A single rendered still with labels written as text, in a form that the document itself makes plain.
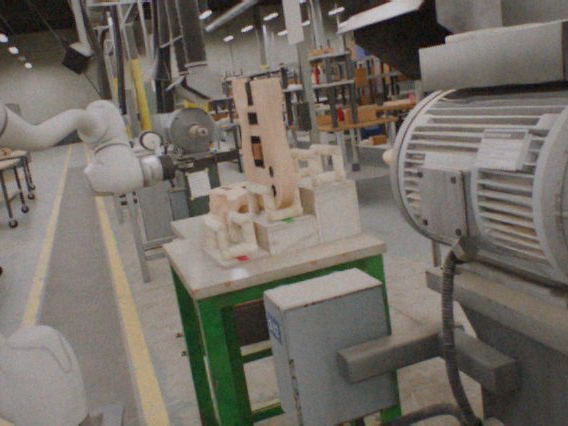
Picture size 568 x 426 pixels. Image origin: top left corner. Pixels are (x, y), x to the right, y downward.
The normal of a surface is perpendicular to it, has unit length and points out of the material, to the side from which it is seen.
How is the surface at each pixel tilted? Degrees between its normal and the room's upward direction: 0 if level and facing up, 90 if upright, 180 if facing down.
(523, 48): 90
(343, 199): 90
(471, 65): 90
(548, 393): 90
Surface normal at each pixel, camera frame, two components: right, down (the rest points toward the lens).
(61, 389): 0.76, -0.04
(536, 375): -0.94, 0.21
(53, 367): 0.66, -0.21
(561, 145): -0.88, -0.32
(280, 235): 0.36, 0.14
